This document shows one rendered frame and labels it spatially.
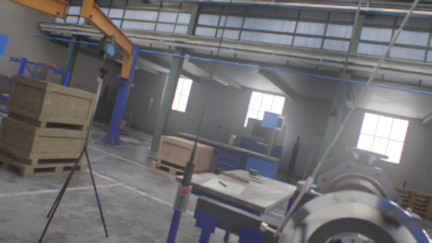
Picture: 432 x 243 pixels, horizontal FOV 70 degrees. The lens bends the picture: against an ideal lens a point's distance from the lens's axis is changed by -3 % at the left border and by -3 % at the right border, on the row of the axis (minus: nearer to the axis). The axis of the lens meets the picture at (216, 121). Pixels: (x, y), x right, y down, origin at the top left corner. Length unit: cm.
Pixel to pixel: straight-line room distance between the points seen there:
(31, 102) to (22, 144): 61
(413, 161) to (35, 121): 1228
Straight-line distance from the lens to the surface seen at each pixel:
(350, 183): 195
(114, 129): 927
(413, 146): 1373
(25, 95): 524
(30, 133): 504
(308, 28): 941
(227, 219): 200
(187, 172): 154
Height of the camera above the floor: 136
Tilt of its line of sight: level
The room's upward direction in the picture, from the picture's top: 14 degrees clockwise
